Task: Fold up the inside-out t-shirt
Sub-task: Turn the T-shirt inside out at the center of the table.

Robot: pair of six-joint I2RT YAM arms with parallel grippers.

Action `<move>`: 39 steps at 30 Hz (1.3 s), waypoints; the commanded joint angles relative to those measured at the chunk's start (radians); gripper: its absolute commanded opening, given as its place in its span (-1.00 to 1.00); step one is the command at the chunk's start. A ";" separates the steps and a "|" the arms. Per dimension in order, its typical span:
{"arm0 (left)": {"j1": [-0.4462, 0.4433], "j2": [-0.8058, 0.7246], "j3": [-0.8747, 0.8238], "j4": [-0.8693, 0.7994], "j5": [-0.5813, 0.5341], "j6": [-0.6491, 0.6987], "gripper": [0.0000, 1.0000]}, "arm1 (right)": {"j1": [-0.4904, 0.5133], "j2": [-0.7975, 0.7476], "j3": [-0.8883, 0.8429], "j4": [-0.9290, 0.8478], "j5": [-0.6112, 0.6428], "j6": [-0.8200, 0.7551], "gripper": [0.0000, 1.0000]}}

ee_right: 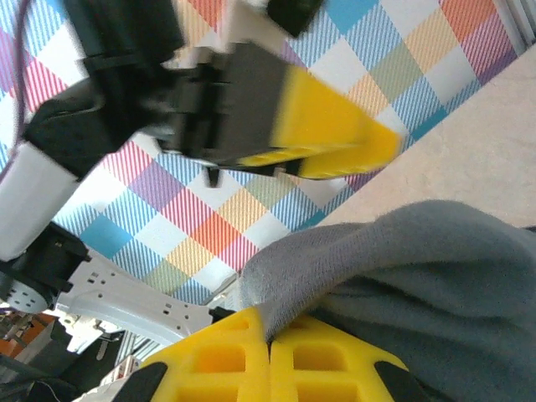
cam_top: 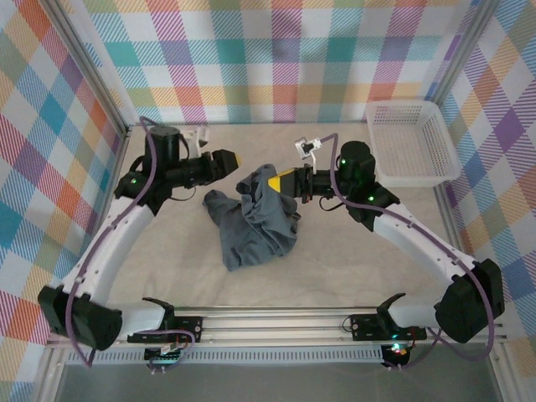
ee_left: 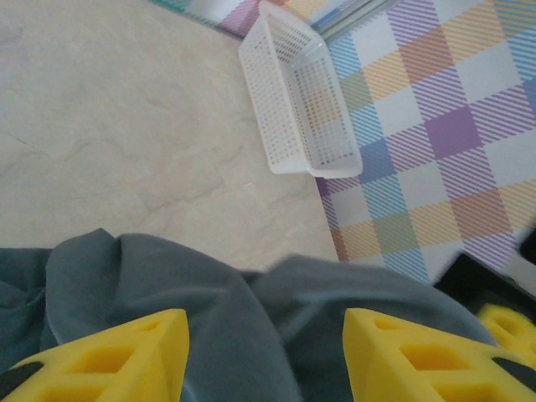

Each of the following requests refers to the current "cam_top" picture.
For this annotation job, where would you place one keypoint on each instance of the aluminium frame post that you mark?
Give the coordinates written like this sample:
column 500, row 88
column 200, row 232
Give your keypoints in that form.
column 90, row 71
column 465, row 54

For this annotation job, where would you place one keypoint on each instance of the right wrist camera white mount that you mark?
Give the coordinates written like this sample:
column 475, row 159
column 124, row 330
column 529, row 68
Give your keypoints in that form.
column 309, row 147

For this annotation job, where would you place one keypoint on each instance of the left controller circuit board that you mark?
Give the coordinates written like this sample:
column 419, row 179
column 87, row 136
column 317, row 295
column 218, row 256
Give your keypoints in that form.
column 165, row 356

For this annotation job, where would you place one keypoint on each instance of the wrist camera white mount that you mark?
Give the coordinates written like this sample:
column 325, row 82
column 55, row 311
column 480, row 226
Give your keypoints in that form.
column 309, row 147
column 194, row 138

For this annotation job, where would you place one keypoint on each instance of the grey-blue t-shirt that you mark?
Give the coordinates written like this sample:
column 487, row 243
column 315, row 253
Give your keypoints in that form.
column 259, row 226

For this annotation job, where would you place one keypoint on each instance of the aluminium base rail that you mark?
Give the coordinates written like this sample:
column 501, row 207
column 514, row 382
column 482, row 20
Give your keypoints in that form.
column 272, row 324

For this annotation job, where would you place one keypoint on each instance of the white perforated plastic basket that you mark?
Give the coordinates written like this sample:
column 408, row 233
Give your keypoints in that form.
column 412, row 144

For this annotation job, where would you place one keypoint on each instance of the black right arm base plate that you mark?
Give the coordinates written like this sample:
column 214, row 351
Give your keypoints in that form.
column 366, row 326

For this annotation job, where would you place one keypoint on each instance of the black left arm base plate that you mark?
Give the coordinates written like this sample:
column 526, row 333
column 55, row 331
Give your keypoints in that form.
column 188, row 327

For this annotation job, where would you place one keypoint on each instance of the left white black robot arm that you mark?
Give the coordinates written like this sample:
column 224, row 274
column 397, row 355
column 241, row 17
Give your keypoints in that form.
column 113, row 247

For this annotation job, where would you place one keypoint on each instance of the right controller circuit board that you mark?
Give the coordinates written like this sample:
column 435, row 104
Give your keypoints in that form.
column 395, row 352

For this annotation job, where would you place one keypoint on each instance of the controller circuit board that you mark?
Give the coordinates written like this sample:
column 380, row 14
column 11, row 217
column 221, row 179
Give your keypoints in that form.
column 165, row 356
column 395, row 352

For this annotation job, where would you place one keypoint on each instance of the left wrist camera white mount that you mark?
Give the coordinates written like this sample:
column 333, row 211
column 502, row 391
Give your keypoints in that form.
column 194, row 138

